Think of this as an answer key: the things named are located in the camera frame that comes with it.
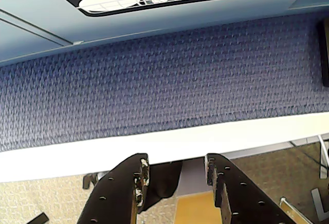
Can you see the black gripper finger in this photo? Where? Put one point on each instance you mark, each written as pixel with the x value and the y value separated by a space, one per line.
pixel 110 198
pixel 244 201

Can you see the black chair caster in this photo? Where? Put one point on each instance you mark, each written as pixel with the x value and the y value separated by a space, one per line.
pixel 90 179

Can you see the dark blue woven mat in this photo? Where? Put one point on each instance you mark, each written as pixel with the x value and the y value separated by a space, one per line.
pixel 164 85

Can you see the black flat board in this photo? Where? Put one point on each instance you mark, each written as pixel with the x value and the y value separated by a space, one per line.
pixel 324 54

